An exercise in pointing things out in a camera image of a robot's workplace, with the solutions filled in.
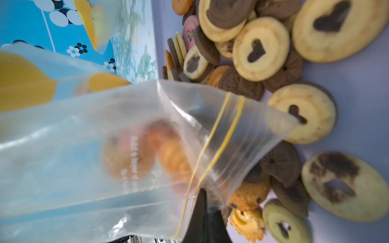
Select ziploc cookie bag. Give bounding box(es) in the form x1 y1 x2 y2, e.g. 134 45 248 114
1 43 297 243

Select ziploc bag of cookies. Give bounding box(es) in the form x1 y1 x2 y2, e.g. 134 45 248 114
73 0 121 54

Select poured cookies pile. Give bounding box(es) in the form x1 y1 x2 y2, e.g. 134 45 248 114
161 0 389 243

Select lilac rectangular tray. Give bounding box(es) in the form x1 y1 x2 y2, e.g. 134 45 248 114
151 0 389 243

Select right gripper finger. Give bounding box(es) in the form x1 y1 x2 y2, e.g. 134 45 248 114
182 188 232 243

